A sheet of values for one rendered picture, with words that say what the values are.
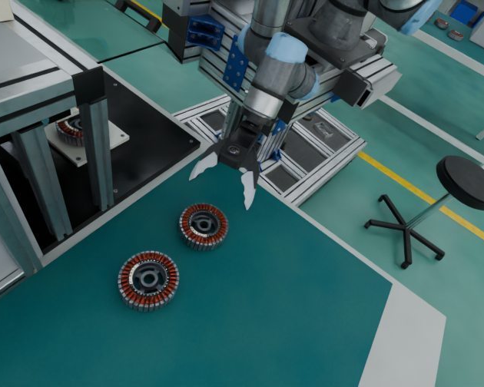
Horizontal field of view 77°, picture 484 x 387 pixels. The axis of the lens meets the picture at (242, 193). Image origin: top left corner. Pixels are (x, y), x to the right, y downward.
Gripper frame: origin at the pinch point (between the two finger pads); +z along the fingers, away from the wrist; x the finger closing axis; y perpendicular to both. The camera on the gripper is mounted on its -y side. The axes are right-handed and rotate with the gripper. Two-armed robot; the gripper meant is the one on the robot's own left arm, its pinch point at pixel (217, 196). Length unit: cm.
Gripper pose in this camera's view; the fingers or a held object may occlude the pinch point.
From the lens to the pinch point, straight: 68.9
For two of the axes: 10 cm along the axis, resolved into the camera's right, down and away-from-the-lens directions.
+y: 1.8, -2.7, 9.4
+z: -4.2, 8.5, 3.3
